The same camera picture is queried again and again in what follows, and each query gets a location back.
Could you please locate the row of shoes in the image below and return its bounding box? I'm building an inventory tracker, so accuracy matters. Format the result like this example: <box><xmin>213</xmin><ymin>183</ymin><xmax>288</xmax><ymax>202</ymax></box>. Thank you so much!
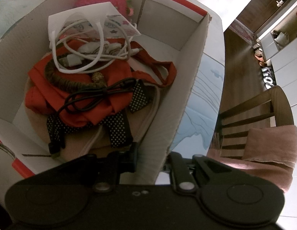
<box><xmin>252</xmin><ymin>43</ymin><xmax>275</xmax><ymax>90</ymax></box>

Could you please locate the patterned floor rug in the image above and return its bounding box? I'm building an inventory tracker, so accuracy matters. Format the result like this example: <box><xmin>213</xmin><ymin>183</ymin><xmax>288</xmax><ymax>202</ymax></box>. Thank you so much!
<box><xmin>228</xmin><ymin>20</ymin><xmax>257</xmax><ymax>45</ymax></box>

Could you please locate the brown braided bracelet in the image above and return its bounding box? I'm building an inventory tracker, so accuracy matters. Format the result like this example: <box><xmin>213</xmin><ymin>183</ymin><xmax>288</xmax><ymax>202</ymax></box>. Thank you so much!
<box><xmin>44</xmin><ymin>59</ymin><xmax>107</xmax><ymax>93</ymax></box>

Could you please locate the black cable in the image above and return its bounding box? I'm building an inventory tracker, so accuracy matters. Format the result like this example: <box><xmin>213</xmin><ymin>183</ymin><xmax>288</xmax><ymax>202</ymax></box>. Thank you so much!
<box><xmin>56</xmin><ymin>77</ymin><xmax>140</xmax><ymax>115</ymax></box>

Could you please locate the beige cloth item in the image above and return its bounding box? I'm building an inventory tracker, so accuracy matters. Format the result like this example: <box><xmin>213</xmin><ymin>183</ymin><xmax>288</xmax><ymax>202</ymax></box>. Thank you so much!
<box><xmin>23</xmin><ymin>86</ymin><xmax>164</xmax><ymax>164</ymax></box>

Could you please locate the white cable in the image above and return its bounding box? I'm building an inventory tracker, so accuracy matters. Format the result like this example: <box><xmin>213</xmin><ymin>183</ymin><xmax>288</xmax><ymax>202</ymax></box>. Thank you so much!
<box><xmin>49</xmin><ymin>13</ymin><xmax>142</xmax><ymax>74</ymax></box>

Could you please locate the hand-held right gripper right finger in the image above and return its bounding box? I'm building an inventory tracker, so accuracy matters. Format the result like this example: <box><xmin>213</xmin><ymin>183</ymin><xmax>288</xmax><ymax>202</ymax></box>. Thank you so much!
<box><xmin>168</xmin><ymin>152</ymin><xmax>236</xmax><ymax>195</ymax></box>

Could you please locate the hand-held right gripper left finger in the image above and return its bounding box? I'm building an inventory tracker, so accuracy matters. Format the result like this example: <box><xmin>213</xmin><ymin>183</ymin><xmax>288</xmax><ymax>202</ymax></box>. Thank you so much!
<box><xmin>63</xmin><ymin>142</ymin><xmax>140</xmax><ymax>194</ymax></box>

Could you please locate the wooden dining chair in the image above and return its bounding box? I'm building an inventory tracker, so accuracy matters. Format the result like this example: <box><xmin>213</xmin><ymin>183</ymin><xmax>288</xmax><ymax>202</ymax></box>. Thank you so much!
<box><xmin>212</xmin><ymin>86</ymin><xmax>296</xmax><ymax>164</ymax></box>

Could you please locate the white cardboard box red edge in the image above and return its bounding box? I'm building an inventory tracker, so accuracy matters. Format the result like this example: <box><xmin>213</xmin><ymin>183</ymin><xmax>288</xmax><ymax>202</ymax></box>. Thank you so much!
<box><xmin>0</xmin><ymin>0</ymin><xmax>224</xmax><ymax>185</ymax></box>

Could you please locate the orange-red cloth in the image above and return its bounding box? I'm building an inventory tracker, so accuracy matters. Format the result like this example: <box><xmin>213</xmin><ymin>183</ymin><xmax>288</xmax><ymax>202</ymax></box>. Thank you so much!
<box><xmin>25</xmin><ymin>40</ymin><xmax>178</xmax><ymax>128</ymax></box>

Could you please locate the black polka dot fabric band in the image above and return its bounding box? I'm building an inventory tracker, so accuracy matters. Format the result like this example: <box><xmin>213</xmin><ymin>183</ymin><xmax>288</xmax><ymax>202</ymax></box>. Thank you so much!
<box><xmin>46</xmin><ymin>80</ymin><xmax>150</xmax><ymax>160</ymax></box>

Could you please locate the dark wooden door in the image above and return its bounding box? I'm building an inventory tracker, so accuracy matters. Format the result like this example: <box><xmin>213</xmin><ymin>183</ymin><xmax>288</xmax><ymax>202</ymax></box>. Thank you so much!
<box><xmin>237</xmin><ymin>0</ymin><xmax>297</xmax><ymax>34</ymax></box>

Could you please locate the white woven bag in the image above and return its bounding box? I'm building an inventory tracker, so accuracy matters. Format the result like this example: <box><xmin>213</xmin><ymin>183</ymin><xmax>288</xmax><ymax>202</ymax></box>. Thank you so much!
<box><xmin>273</xmin><ymin>29</ymin><xmax>291</xmax><ymax>51</ymax></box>

